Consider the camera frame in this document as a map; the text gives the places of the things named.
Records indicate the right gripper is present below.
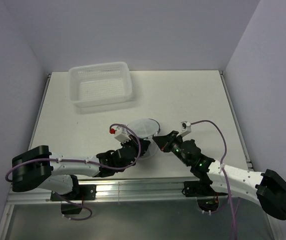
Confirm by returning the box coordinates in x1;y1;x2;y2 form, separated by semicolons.
153;130;191;167

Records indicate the white mesh laundry bag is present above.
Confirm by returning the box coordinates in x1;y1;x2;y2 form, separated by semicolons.
127;118;161;160

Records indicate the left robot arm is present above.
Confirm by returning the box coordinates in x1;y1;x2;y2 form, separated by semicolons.
6;139;150;200

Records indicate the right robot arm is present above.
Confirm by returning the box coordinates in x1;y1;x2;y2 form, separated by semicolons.
153;131;286;221

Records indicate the white plastic basket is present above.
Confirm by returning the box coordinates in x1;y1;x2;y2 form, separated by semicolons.
68;61;133;108

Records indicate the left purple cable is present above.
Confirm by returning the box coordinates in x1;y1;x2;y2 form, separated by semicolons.
5;122;141;222

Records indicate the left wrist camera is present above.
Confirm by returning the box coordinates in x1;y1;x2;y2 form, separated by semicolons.
109;126;131;144

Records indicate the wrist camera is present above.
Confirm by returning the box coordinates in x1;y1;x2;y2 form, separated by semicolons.
178;121;192;138
109;126;131;144

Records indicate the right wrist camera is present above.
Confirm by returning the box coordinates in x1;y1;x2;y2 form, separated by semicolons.
178;121;192;138

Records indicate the aluminium rail frame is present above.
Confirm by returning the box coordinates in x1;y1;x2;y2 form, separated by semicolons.
0;71;283;240

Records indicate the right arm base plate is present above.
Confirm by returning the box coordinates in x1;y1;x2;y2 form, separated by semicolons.
181;180;227;197

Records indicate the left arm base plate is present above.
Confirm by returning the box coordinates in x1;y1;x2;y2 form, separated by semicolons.
58;184;96;201

